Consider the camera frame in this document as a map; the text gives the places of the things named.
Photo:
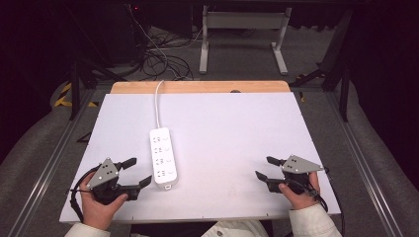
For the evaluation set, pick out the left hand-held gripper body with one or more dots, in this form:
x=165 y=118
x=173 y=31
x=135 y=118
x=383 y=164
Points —
x=102 y=174

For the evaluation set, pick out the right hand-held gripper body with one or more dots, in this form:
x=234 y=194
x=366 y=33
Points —
x=298 y=166

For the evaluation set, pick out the person's right hand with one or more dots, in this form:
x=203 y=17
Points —
x=299 y=199

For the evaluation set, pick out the person's left hand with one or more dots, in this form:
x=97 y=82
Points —
x=97 y=212

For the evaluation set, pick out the white power strip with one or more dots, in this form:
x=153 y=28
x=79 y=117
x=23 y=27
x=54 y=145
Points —
x=163 y=158

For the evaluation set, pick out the white board sheet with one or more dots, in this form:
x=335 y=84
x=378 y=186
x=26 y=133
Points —
x=224 y=138

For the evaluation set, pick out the yellow black hazard tape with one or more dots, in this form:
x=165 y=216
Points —
x=62 y=98

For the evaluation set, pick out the black metal stand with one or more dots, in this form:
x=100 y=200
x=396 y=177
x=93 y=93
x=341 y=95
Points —
x=75 y=89
x=344 y=89

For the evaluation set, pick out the wooden table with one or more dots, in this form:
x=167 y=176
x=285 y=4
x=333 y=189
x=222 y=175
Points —
x=197 y=87

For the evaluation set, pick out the aluminium floor rail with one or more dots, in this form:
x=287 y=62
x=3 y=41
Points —
x=49 y=171
x=362 y=164

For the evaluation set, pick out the white metal desk frame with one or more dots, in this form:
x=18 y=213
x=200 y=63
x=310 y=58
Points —
x=243 y=21

